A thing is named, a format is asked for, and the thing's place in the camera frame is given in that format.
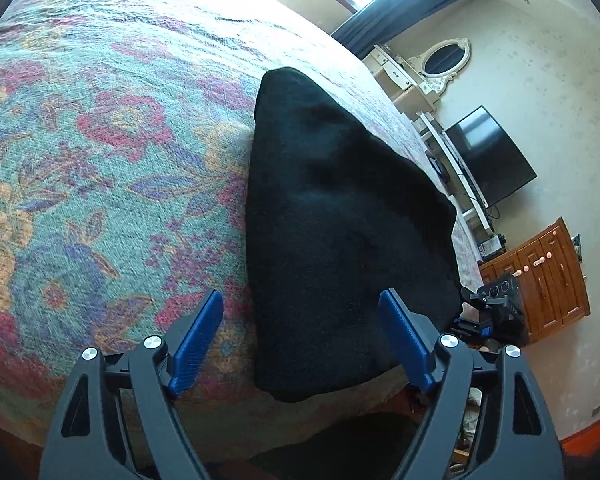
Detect white television stand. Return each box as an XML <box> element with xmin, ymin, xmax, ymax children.
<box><xmin>415</xmin><ymin>112</ymin><xmax>496</xmax><ymax>241</ymax></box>

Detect black flat screen television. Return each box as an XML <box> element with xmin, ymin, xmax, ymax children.
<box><xmin>444</xmin><ymin>106</ymin><xmax>538</xmax><ymax>208</ymax></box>

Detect oval vanity mirror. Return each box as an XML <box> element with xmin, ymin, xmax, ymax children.
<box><xmin>420</xmin><ymin>37</ymin><xmax>472</xmax><ymax>96</ymax></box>

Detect brown wooden cabinet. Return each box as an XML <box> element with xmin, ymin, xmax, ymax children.
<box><xmin>480</xmin><ymin>217</ymin><xmax>592</xmax><ymax>346</ymax></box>

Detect dark blue curtain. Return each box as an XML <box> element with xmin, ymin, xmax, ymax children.
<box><xmin>332</xmin><ymin>0</ymin><xmax>481</xmax><ymax>58</ymax></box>

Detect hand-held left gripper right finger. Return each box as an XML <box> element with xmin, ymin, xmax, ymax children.
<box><xmin>378</xmin><ymin>287</ymin><xmax>566</xmax><ymax>480</ymax></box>

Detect person's dark clothing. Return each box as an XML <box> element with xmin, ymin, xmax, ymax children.
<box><xmin>250</xmin><ymin>400</ymin><xmax>421</xmax><ymax>480</ymax></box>

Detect black pants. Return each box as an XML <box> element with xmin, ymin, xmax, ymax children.
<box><xmin>245</xmin><ymin>67</ymin><xmax>463</xmax><ymax>403</ymax></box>

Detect cream vanity dresser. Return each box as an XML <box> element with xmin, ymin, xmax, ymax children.
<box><xmin>362</xmin><ymin>44</ymin><xmax>441</xmax><ymax>116</ymax></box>

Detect floral bedspread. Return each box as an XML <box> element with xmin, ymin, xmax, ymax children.
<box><xmin>0</xmin><ymin>0</ymin><xmax>483</xmax><ymax>461</ymax></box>

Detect small black router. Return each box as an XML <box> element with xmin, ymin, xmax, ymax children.
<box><xmin>477</xmin><ymin>232</ymin><xmax>508</xmax><ymax>261</ymax></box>

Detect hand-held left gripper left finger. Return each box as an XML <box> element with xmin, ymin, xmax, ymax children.
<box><xmin>39</xmin><ymin>289</ymin><xmax>226</xmax><ymax>480</ymax></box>

